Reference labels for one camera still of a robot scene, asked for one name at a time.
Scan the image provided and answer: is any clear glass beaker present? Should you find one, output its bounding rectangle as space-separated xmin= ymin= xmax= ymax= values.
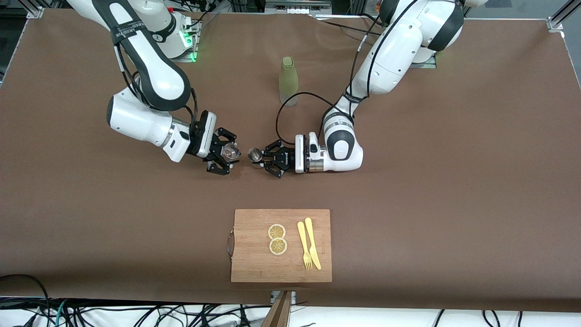
xmin=221 ymin=142 xmax=241 ymax=161

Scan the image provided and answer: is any green sleeved glass bottle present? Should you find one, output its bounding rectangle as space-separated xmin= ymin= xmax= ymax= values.
xmin=279 ymin=56 xmax=299 ymax=107

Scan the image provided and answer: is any yellow plastic fork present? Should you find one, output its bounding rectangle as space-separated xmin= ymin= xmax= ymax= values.
xmin=297 ymin=221 xmax=313 ymax=271

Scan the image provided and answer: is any yellow plastic knife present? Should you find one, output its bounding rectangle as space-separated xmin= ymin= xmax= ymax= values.
xmin=305 ymin=217 xmax=322 ymax=270

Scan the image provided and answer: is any wooden cutting board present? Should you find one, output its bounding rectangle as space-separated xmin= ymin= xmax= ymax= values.
xmin=227 ymin=208 xmax=333 ymax=283

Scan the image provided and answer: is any grey metal box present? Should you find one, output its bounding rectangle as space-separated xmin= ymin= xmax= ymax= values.
xmin=266 ymin=0 xmax=332 ymax=14

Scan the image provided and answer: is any brown table cover sheet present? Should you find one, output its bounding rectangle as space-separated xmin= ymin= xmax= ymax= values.
xmin=0 ymin=8 xmax=581 ymax=314

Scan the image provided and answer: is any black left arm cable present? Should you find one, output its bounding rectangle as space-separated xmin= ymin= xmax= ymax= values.
xmin=275 ymin=0 xmax=420 ymax=147

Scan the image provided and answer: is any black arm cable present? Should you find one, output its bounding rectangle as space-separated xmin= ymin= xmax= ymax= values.
xmin=275 ymin=0 xmax=420 ymax=147
xmin=116 ymin=43 xmax=200 ymax=137

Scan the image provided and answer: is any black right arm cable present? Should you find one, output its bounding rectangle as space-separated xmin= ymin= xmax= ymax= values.
xmin=116 ymin=43 xmax=200 ymax=137

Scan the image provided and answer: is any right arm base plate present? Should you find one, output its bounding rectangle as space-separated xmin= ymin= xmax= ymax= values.
xmin=175 ymin=17 xmax=199 ymax=63

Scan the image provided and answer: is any black base power cable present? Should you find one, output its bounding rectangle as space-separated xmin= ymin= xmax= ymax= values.
xmin=318 ymin=13 xmax=386 ymax=37

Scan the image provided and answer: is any wooden post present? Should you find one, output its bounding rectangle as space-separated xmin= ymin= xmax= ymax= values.
xmin=261 ymin=291 xmax=292 ymax=327

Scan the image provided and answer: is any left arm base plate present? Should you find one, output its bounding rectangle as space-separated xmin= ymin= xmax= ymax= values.
xmin=410 ymin=50 xmax=438 ymax=69

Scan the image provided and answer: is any black looped floor cable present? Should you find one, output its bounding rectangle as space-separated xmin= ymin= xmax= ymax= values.
xmin=0 ymin=274 xmax=51 ymax=327

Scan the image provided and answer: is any teal cable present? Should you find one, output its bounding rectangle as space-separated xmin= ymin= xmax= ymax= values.
xmin=54 ymin=299 xmax=69 ymax=327

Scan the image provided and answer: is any aluminium frame profile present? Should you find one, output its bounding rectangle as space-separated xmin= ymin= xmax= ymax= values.
xmin=25 ymin=0 xmax=46 ymax=19
xmin=547 ymin=0 xmax=581 ymax=32

